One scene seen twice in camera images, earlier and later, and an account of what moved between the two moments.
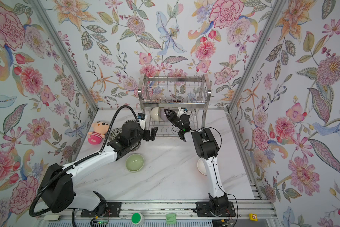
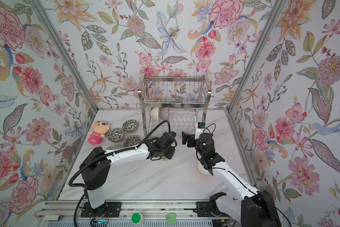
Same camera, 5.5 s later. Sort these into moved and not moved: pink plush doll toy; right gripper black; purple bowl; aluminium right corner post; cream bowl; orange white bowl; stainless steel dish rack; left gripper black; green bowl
Moved: right gripper black; left gripper black; green bowl
Not moved: orange white bowl; pink plush doll toy; purple bowl; aluminium right corner post; stainless steel dish rack; cream bowl
